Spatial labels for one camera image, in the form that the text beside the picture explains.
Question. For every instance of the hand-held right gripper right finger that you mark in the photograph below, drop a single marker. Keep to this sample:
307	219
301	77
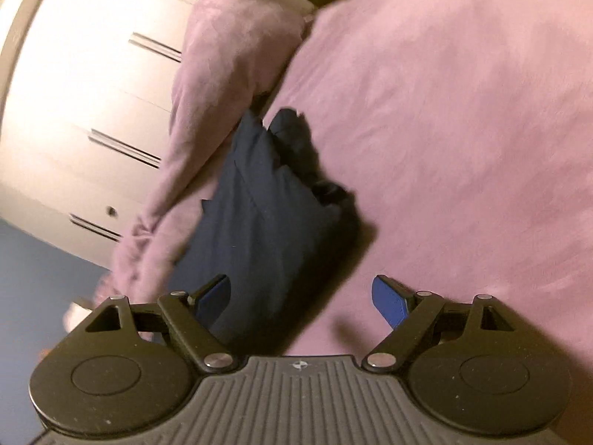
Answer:
389	303

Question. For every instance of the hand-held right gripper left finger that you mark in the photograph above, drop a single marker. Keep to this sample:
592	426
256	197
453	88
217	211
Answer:
214	301

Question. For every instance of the dark navy zip jacket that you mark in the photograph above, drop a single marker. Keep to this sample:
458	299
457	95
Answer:
259	222

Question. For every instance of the purple bed sheet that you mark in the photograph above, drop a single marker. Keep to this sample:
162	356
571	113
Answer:
463	148

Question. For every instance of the purple duvet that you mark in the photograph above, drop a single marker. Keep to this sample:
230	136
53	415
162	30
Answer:
222	55

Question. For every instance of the white wardrobe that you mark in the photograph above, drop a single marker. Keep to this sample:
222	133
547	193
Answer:
69	102

